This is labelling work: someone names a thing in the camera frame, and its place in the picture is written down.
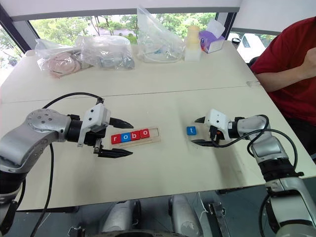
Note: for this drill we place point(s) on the purple tissue box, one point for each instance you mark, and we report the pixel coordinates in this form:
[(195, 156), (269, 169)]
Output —
[(209, 40)]

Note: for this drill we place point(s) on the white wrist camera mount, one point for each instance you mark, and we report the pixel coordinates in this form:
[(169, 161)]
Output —
[(218, 119), (95, 114)]

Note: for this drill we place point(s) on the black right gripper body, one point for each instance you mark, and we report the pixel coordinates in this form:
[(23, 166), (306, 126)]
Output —
[(214, 134)]

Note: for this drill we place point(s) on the blue letter o block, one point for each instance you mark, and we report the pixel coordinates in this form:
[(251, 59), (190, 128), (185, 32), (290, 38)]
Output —
[(125, 138)]

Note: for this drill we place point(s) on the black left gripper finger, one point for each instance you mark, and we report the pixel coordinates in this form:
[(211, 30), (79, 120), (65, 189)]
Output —
[(116, 153), (121, 123)]

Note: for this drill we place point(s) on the tall clear plastic bag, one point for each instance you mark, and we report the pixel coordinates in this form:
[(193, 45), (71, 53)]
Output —
[(158, 42)]

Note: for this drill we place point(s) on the wooden letter tray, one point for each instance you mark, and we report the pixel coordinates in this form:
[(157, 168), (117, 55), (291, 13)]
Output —
[(154, 137)]

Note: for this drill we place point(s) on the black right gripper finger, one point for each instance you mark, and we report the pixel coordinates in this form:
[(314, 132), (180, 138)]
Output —
[(202, 143), (200, 120)]

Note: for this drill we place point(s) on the red letter o block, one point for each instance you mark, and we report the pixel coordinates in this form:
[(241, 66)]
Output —
[(144, 134)]

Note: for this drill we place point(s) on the white vehicle outside window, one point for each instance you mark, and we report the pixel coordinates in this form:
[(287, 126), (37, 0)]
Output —
[(254, 44)]

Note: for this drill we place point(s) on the dark metal bracket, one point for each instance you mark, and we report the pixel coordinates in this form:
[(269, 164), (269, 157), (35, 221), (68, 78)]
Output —
[(218, 219)]

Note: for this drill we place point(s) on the clear acrylic table clip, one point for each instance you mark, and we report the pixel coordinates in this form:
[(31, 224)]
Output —
[(253, 83)]

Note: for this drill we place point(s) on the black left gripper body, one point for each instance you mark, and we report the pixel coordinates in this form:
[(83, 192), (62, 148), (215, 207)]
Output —
[(92, 137)]

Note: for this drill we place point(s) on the person in red shirt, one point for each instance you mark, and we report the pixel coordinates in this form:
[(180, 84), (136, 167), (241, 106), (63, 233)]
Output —
[(291, 54)]

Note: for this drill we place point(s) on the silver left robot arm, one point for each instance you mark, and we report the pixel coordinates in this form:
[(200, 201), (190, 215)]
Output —
[(37, 123)]

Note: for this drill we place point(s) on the red letter r block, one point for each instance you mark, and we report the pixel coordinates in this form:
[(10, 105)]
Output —
[(115, 139)]

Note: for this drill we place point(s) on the person's bare hand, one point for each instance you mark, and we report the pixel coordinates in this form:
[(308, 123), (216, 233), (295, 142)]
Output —
[(310, 59)]

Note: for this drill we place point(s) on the silver rounded robot leg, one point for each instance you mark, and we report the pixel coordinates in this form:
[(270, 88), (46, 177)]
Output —
[(121, 217), (185, 214)]

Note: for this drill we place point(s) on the plastic bag with pink items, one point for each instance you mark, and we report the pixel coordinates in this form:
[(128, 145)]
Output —
[(59, 61)]

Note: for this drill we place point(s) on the red letter b block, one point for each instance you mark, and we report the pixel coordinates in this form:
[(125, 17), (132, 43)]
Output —
[(135, 136)]

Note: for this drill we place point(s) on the cream white plastic bottle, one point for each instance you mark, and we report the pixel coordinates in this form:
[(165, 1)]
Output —
[(193, 47)]

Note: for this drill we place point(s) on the person's bare forearm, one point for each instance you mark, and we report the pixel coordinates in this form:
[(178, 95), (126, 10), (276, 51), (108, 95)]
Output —
[(281, 79)]

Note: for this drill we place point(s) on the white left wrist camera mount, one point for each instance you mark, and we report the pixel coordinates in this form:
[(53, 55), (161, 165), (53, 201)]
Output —
[(95, 114)]

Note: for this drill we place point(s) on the plastic bag with grey part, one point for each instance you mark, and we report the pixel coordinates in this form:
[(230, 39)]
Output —
[(108, 54)]

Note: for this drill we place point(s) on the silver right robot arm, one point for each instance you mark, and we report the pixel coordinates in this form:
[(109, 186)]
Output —
[(269, 148)]

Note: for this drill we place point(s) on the blue letter t block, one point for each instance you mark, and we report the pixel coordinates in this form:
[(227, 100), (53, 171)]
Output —
[(191, 130)]

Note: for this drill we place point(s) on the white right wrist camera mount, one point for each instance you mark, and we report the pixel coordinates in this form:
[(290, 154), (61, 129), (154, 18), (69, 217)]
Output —
[(218, 119)]

